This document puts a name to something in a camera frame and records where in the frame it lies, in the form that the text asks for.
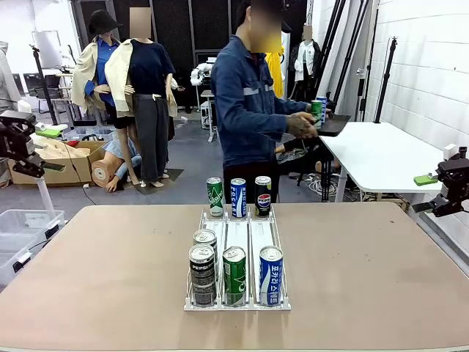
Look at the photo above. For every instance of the person's right forearm denim sleeve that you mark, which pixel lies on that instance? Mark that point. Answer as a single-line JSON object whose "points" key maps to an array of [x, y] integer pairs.
{"points": [[271, 126]]}

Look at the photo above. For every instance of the person's right hand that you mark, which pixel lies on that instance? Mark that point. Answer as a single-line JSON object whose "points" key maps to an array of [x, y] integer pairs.
{"points": [[302, 126]]}

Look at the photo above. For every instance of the grey background work table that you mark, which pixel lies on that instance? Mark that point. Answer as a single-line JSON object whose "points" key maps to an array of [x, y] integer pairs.
{"points": [[207, 94]]}

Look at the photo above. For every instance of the black serving tray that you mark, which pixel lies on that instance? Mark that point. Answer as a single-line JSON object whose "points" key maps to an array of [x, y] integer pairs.
{"points": [[335, 124]]}

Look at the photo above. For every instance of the green Chilsung cider can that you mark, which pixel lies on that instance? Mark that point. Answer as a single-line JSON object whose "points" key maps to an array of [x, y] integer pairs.
{"points": [[234, 275], [316, 110], [215, 197]]}

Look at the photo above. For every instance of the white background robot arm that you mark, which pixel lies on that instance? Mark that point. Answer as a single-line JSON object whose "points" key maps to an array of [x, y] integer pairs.
{"points": [[199, 73]]}

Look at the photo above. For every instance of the mannequin in grey clothes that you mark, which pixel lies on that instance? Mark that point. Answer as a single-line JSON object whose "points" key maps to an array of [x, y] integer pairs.
{"points": [[7, 73]]}

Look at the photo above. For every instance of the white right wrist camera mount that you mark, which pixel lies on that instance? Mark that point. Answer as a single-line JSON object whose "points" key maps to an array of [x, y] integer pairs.
{"points": [[450, 150]]}

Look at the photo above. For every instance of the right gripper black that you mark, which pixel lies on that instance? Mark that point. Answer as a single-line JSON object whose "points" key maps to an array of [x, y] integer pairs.
{"points": [[456, 183]]}

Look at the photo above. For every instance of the black Pepsi can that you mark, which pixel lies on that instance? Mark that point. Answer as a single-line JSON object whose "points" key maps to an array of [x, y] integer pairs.
{"points": [[262, 196], [202, 275], [204, 237]]}

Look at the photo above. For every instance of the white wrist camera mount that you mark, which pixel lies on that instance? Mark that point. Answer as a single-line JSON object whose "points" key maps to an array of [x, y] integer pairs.
{"points": [[450, 150], [24, 106]]}

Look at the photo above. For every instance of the white board panel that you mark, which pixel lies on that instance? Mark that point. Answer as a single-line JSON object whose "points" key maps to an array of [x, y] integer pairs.
{"points": [[47, 47]]}

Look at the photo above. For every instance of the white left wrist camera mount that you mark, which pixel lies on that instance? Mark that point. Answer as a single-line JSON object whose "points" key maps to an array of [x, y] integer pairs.
{"points": [[24, 106]]}

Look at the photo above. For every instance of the person's left forearm denim sleeve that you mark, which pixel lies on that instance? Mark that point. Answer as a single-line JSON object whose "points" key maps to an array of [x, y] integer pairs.
{"points": [[293, 107]]}

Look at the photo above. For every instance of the black leaning pole bundle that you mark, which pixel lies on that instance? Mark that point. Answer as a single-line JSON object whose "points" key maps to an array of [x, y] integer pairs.
{"points": [[344, 55]]}

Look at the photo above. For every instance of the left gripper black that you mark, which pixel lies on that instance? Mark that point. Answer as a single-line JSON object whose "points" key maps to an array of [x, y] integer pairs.
{"points": [[14, 135]]}

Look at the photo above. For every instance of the brown cardboard box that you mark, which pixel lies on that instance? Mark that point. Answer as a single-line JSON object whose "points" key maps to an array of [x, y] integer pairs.
{"points": [[69, 165]]}

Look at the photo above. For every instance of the grey plastic crate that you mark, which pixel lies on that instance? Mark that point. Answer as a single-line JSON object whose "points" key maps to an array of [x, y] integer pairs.
{"points": [[91, 132]]}

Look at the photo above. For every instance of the mannequin yellow hoodie bucket hat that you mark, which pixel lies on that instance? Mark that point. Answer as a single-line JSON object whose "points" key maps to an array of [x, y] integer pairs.
{"points": [[276, 73]]}

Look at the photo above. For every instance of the lying mannequin light blue shirt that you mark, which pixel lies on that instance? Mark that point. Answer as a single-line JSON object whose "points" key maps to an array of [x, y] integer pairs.
{"points": [[113, 165]]}

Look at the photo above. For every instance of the clear plastic storage bin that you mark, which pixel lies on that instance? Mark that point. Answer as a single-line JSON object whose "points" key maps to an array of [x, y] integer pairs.
{"points": [[33, 221], [14, 256]]}

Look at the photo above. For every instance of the large white table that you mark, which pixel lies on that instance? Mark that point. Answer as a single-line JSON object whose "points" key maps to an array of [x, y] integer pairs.
{"points": [[381, 154]]}

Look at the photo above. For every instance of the clear acrylic can rack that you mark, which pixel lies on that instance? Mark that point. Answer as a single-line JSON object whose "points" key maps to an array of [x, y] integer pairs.
{"points": [[238, 231]]}

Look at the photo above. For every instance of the black tripod stand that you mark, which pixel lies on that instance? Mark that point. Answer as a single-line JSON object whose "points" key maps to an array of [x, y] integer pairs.
{"points": [[386, 73], [44, 84]]}

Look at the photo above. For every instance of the dark mannequin base plate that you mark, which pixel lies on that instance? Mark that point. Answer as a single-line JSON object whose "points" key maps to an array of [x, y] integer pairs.
{"points": [[173, 174]]}

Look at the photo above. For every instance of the mannequin black hat blue shirt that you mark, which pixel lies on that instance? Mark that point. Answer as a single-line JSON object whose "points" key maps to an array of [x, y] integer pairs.
{"points": [[96, 66]]}

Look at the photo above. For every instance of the mannequin white shirt black jacket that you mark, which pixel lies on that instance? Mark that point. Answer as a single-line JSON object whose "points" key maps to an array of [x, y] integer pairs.
{"points": [[308, 62]]}

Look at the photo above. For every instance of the mannequin cream jacket navy top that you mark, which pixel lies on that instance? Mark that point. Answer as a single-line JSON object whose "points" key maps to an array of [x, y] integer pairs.
{"points": [[150, 91]]}

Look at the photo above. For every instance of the person in denim jacket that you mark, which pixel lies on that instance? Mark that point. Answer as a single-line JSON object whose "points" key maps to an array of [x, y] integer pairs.
{"points": [[245, 110]]}

